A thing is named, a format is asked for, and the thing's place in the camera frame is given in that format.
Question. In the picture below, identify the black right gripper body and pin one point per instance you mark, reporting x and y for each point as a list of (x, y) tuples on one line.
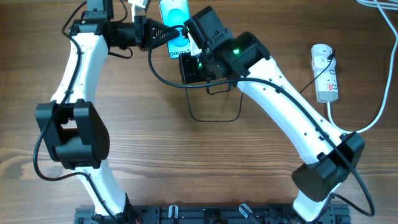
[(197, 68)]

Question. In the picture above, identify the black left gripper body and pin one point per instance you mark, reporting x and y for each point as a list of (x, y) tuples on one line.
[(139, 33)]

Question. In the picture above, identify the white power strip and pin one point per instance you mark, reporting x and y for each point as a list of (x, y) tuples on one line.
[(323, 65)]

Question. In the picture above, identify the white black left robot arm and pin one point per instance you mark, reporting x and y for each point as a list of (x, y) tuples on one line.
[(70, 127)]

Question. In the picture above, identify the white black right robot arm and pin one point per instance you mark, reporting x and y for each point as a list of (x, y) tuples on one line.
[(328, 155)]

